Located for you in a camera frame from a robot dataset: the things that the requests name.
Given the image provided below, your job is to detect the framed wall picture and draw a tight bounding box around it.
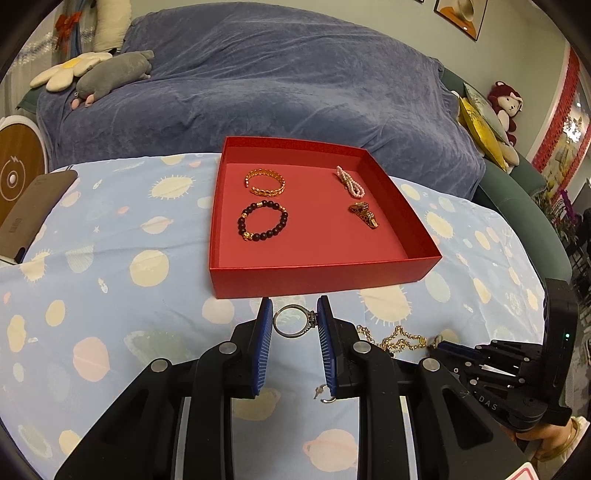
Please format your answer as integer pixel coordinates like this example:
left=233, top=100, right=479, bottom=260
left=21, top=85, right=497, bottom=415
left=434, top=0, right=489, bottom=44

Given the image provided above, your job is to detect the red cardboard box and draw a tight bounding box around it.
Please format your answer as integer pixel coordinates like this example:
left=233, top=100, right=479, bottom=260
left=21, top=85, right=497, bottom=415
left=208, top=135, right=442, bottom=300

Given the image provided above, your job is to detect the gold leaf bangle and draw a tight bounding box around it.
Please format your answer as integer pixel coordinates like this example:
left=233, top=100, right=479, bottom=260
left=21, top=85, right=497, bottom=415
left=244, top=169, right=287, bottom=196

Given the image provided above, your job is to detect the gold wrist bangle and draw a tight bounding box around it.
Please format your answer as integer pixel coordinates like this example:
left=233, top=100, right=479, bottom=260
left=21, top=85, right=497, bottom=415
left=538, top=419, right=579, bottom=462

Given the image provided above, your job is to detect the flower shaped pillow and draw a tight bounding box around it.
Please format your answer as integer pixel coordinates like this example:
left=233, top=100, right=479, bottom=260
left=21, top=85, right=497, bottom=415
left=30, top=51, right=114, bottom=92

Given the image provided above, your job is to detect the yellow pillow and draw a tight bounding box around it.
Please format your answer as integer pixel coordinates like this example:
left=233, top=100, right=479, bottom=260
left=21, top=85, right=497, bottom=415
left=458, top=97, right=509, bottom=172

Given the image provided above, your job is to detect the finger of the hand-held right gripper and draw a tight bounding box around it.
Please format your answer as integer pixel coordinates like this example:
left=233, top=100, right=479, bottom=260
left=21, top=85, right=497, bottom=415
left=436, top=340, right=490, bottom=370
left=475, top=339, right=546, bottom=367

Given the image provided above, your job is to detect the cream pillow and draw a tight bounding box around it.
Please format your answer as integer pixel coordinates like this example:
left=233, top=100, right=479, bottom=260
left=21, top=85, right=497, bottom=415
left=499, top=143, right=520, bottom=174
left=94, top=0, right=133, bottom=53

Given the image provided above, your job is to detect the white sheer curtain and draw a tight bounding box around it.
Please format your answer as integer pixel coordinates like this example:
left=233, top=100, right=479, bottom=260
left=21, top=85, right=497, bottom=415
left=13, top=0, right=100, bottom=80

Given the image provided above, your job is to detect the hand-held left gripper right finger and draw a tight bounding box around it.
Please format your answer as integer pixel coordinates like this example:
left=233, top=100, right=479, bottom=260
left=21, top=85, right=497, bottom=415
left=316, top=296, right=527, bottom=480

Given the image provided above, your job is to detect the gold patterned hair clip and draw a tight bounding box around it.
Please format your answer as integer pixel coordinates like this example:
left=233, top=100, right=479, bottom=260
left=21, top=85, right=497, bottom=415
left=347, top=200, right=380, bottom=230

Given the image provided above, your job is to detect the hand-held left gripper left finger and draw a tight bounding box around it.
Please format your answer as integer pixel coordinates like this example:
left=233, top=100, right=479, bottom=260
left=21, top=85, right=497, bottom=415
left=54, top=298, right=274, bottom=480

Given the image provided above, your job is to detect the pearl bracelet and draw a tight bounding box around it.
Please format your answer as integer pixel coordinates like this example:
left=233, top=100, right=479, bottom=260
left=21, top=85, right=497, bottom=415
left=335, top=165, right=366, bottom=197

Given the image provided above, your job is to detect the person's right hand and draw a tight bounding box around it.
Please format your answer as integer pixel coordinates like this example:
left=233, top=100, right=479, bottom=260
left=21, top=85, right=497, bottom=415
left=510, top=416, right=590, bottom=463

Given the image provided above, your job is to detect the blue covered sofa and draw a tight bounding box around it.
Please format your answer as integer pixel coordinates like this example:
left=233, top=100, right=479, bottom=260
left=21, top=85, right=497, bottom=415
left=37, top=10, right=488, bottom=202

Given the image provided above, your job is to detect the silver ring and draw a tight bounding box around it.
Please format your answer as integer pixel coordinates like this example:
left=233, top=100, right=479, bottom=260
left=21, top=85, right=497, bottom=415
left=273, top=305, right=320, bottom=339

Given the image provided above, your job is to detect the red monkey plush toy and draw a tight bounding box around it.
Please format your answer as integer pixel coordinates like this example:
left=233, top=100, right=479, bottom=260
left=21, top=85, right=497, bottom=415
left=486, top=80, right=525, bottom=148

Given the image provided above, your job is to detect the dark bead bracelet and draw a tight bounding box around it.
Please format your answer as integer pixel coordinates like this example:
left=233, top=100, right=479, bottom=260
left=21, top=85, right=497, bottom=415
left=236, top=200, right=290, bottom=243

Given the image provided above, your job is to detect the brown phone case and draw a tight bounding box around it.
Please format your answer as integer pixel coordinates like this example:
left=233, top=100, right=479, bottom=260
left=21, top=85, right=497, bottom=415
left=0, top=169, right=79, bottom=265

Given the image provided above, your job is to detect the red patterned wall hanging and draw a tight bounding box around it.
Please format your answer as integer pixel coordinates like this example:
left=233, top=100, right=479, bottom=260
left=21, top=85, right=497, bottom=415
left=531, top=46, right=591, bottom=186

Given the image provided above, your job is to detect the thin gold chain necklace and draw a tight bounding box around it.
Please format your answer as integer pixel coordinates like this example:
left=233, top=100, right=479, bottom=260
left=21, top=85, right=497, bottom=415
left=356, top=324, right=428, bottom=354

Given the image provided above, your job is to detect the round white wooden device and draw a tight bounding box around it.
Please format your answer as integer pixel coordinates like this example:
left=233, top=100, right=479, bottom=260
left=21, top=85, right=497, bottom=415
left=0, top=116, right=49, bottom=223

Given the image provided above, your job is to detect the grey patterned pillow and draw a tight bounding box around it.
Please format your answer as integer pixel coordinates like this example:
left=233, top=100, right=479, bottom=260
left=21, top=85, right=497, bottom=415
left=462, top=82, right=511, bottom=145

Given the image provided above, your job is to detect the grey plush toy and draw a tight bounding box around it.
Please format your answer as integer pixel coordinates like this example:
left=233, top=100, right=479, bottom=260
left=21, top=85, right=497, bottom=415
left=70, top=50, right=156, bottom=110

